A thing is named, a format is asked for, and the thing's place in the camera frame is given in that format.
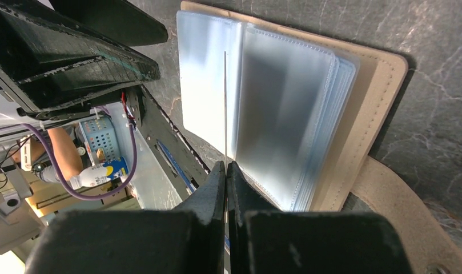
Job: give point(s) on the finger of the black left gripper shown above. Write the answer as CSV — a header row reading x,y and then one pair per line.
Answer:
x,y
51,62
118,20

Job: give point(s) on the person forearm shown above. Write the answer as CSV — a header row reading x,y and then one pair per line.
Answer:
x,y
64,142

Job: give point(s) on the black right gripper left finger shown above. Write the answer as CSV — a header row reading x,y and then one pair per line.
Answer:
x,y
186,239

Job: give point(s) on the beige leather card holder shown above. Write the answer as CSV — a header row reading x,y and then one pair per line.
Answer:
x,y
299,112

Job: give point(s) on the white plastic bottle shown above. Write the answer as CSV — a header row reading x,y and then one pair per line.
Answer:
x,y
100,174

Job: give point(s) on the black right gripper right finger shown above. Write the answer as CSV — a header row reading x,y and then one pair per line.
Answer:
x,y
264,239

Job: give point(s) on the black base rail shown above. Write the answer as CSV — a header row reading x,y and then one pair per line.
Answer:
x,y
180,161

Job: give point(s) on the blue perforated basket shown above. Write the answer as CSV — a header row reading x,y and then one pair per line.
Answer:
x,y
100,139

